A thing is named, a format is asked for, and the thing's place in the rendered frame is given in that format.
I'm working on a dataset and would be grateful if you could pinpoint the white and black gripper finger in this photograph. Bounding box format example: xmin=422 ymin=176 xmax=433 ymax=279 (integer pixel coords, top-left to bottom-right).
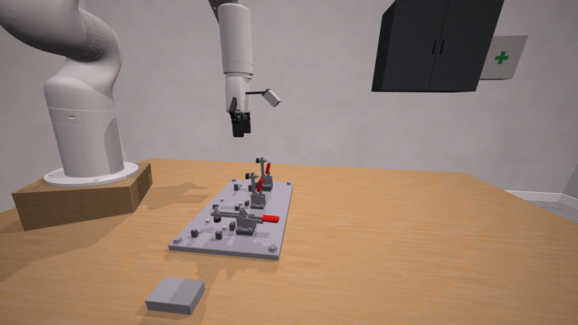
xmin=242 ymin=113 xmax=251 ymax=133
xmin=229 ymin=97 xmax=244 ymax=137

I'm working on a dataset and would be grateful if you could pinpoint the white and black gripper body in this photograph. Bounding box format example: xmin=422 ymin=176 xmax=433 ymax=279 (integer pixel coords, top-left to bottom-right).
xmin=225 ymin=75 xmax=252 ymax=114

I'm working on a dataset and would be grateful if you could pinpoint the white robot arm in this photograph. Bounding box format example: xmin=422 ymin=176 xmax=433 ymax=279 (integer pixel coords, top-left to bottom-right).
xmin=0 ymin=0 xmax=254 ymax=187

